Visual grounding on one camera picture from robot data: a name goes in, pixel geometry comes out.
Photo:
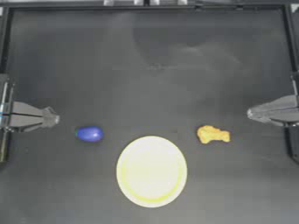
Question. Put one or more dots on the yellow oval plate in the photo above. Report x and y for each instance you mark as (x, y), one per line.
(151, 172)

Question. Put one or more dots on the toy fried chicken piece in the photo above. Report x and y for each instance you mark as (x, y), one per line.
(213, 134)

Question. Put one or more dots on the black table frame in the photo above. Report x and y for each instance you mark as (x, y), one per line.
(78, 5)

